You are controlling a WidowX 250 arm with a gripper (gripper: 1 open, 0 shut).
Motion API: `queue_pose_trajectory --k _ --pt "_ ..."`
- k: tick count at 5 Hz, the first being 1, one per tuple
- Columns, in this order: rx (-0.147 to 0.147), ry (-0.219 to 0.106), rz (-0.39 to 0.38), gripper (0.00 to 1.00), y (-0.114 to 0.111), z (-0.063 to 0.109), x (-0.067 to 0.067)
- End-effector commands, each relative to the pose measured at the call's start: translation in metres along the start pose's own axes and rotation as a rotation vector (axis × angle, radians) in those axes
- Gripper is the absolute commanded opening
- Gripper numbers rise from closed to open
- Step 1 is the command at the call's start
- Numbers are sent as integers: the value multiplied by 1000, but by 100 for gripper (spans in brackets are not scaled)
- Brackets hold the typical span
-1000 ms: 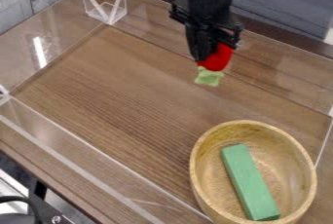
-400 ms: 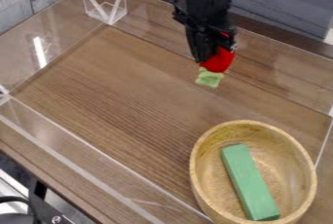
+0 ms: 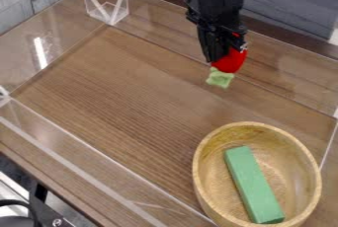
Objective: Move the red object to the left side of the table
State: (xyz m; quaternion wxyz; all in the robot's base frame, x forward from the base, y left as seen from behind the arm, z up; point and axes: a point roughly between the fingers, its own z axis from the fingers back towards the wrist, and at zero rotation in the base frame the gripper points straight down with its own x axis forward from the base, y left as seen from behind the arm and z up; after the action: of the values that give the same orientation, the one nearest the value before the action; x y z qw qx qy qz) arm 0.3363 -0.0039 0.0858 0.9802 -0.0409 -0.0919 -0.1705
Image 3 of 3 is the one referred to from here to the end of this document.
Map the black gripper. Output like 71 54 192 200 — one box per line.
185 0 248 62

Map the red plush strawberry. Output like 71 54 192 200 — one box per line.
206 48 248 89

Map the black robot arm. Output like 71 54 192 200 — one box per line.
185 0 248 63

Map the green rectangular block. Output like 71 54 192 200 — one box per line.
224 146 285 224

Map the wooden oval bowl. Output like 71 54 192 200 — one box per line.
192 121 323 227

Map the clear acrylic corner bracket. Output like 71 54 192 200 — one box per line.
85 0 130 26

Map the clear acrylic enclosure wall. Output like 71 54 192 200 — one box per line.
0 87 214 227

